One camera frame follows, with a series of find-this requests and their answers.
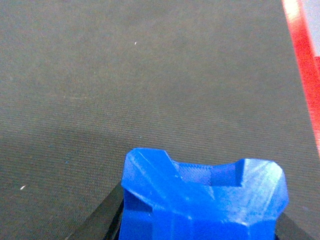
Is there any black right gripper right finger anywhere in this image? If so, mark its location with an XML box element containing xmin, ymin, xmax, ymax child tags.
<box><xmin>274</xmin><ymin>213</ymin><xmax>315</xmax><ymax>240</ymax></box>

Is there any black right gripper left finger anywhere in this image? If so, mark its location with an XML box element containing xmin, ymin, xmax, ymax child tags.
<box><xmin>67</xmin><ymin>183</ymin><xmax>124</xmax><ymax>240</ymax></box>

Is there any blue 3D printed part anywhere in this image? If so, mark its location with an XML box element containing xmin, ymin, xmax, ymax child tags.
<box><xmin>119</xmin><ymin>148</ymin><xmax>289</xmax><ymax>240</ymax></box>

